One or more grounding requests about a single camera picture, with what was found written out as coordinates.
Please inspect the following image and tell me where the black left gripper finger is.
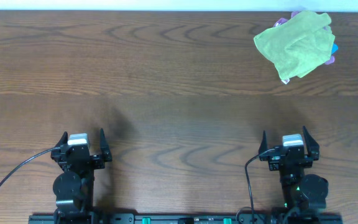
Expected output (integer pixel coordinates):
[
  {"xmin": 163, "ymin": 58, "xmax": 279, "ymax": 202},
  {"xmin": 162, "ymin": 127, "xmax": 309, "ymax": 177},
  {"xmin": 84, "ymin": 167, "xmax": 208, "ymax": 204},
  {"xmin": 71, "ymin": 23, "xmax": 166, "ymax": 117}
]
[
  {"xmin": 55, "ymin": 131, "xmax": 68, "ymax": 147},
  {"xmin": 99, "ymin": 128, "xmax": 112, "ymax": 162}
]

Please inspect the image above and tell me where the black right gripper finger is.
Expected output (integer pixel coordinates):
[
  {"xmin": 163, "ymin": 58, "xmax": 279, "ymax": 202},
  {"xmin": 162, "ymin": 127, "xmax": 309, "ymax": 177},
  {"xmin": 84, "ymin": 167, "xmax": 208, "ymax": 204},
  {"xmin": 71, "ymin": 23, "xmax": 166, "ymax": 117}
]
[
  {"xmin": 258, "ymin": 131, "xmax": 268, "ymax": 156},
  {"xmin": 303, "ymin": 126, "xmax": 319, "ymax": 161}
]

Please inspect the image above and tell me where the light green microfiber cloth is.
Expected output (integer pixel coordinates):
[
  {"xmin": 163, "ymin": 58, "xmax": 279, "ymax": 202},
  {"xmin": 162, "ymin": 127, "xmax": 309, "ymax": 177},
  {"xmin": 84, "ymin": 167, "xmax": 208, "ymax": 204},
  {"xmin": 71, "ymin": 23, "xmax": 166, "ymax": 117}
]
[{"xmin": 254, "ymin": 11, "xmax": 336, "ymax": 84}]

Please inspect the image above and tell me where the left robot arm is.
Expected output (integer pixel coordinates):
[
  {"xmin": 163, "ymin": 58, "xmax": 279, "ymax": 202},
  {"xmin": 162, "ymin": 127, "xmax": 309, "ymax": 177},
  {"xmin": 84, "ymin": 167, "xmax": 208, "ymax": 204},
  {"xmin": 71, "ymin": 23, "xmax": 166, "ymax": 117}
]
[{"xmin": 51, "ymin": 129, "xmax": 112, "ymax": 220}]

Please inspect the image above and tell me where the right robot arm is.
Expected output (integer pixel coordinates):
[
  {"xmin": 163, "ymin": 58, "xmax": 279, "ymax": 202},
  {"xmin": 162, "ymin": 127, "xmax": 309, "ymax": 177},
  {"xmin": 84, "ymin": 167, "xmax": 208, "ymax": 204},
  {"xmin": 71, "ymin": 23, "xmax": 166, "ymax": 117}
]
[{"xmin": 258, "ymin": 127, "xmax": 328, "ymax": 212}]

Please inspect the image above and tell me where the purple microfiber cloth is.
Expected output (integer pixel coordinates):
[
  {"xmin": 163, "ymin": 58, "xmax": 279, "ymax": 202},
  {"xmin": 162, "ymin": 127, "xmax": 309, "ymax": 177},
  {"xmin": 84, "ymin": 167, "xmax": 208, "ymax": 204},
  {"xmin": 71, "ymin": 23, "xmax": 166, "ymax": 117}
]
[{"xmin": 273, "ymin": 11, "xmax": 335, "ymax": 65}]

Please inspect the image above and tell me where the blue microfiber cloth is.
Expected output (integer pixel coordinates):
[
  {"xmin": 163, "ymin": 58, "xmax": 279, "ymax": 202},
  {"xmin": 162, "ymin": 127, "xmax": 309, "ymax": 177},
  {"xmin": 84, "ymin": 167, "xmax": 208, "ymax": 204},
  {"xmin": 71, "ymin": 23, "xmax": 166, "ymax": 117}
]
[{"xmin": 331, "ymin": 44, "xmax": 338, "ymax": 54}]

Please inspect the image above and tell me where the black left camera cable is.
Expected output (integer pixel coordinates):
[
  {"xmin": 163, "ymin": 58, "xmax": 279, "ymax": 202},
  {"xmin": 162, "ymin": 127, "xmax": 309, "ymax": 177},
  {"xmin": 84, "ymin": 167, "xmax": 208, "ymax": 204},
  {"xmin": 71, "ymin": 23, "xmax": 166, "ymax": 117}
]
[{"xmin": 0, "ymin": 146, "xmax": 62, "ymax": 224}]

